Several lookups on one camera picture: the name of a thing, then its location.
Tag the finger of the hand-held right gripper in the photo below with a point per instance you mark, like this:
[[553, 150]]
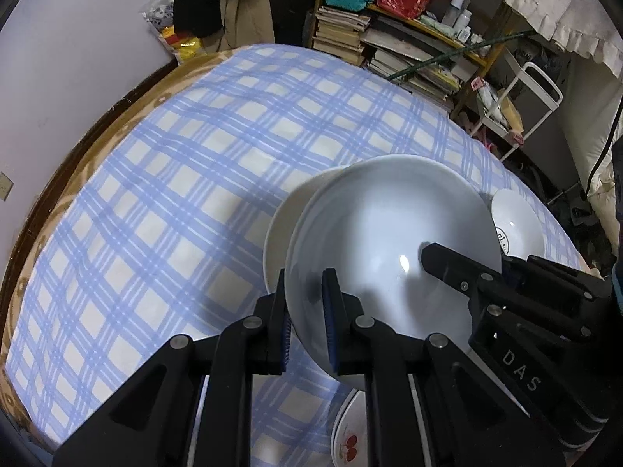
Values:
[[559, 287], [452, 267]]

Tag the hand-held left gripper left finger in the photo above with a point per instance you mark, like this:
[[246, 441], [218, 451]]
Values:
[[284, 335]]

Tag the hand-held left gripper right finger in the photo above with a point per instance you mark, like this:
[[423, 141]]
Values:
[[331, 321]]

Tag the large white bowl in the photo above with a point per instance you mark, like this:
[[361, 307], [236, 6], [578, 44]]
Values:
[[379, 233], [280, 248]]

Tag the large cherry print plate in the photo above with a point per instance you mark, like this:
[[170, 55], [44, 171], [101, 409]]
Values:
[[350, 428]]

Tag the small white plate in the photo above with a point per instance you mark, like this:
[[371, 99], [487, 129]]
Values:
[[516, 214]]

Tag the blue plaid cloth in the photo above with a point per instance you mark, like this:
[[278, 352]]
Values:
[[194, 180]]

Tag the white shelf cart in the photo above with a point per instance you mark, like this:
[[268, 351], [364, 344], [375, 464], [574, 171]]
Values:
[[540, 92]]

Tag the green pole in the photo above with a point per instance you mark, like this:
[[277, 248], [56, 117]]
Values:
[[438, 61]]

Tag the yellow wooden shelf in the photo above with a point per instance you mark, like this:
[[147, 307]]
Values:
[[486, 58]]

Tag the white bottle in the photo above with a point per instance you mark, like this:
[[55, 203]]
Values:
[[460, 9]]

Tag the pile of books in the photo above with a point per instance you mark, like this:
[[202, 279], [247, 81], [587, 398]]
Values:
[[340, 29]]

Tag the cream ruffled cloth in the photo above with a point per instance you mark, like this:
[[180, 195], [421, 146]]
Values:
[[559, 5]]

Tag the snack bags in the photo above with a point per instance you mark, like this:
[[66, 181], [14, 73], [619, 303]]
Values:
[[180, 48]]

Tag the beige hanging coat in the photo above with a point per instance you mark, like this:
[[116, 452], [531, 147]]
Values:
[[243, 5]]

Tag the dark wooden bed frame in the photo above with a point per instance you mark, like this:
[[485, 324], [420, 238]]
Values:
[[48, 181]]

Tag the wall outlet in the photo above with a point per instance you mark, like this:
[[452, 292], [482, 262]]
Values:
[[5, 186]]

